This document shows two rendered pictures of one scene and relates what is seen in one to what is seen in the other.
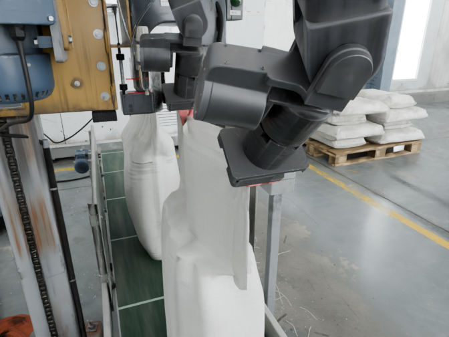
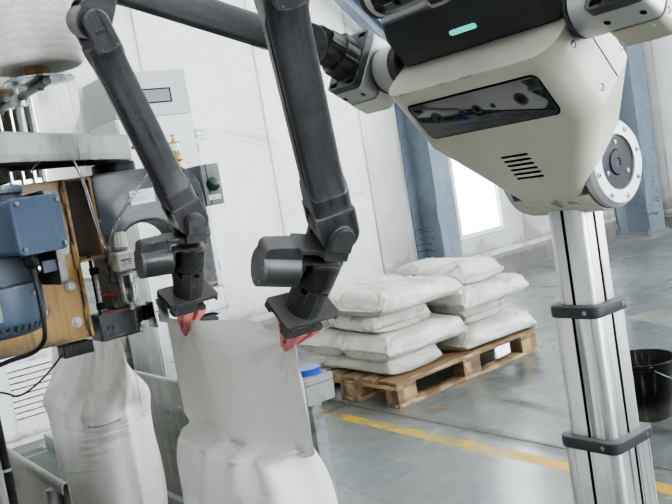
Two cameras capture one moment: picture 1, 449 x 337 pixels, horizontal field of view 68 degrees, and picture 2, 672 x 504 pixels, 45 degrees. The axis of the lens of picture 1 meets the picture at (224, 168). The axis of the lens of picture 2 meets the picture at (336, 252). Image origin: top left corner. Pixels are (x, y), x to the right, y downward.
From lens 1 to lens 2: 0.84 m
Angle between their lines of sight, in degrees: 22
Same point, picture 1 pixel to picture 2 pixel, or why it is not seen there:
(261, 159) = (304, 310)
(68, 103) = (34, 339)
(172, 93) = (173, 298)
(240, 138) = (283, 302)
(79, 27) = not seen: hidden behind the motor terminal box
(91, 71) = (59, 294)
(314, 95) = (329, 255)
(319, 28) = (322, 221)
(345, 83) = (343, 245)
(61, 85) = not seen: hidden behind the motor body
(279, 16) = (227, 161)
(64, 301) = not seen: outside the picture
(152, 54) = (155, 258)
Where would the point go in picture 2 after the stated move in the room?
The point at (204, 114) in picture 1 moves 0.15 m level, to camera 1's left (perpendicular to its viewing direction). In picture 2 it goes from (266, 279) to (157, 301)
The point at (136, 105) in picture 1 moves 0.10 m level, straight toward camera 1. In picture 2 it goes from (117, 326) to (132, 330)
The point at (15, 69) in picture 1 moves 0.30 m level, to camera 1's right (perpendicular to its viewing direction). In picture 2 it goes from (23, 299) to (204, 264)
